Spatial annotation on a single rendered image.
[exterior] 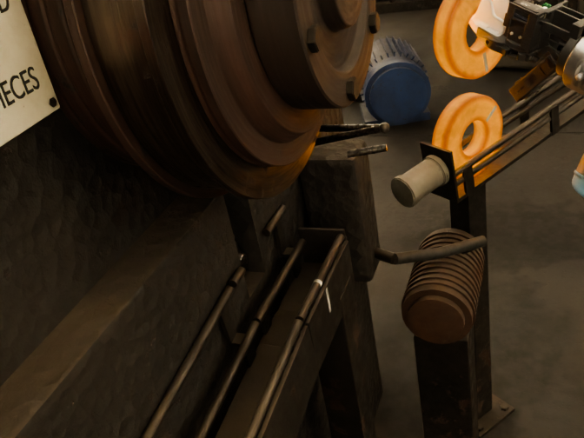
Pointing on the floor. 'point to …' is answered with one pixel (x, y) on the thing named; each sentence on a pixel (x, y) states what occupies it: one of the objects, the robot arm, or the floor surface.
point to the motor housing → (445, 335)
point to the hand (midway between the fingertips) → (473, 18)
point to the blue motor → (394, 85)
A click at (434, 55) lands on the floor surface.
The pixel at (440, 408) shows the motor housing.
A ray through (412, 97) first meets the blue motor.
